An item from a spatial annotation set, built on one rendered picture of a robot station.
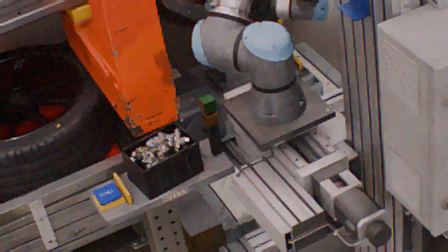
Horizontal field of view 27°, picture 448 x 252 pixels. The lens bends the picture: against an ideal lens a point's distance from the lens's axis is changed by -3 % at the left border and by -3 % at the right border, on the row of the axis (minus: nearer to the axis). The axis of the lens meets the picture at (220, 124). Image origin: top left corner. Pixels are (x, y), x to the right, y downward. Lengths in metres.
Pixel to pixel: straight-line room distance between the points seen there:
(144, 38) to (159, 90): 0.20
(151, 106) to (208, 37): 0.57
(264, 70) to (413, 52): 0.55
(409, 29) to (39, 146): 1.50
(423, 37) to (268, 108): 0.60
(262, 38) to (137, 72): 0.61
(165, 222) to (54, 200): 0.39
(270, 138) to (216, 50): 0.26
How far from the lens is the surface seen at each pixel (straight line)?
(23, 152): 3.06
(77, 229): 3.16
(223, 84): 3.56
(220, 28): 2.37
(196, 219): 3.18
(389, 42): 1.95
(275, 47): 2.28
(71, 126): 3.09
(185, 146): 2.81
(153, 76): 2.84
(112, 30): 2.71
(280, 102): 2.36
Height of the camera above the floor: 2.30
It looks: 38 degrees down
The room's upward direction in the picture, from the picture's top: 11 degrees counter-clockwise
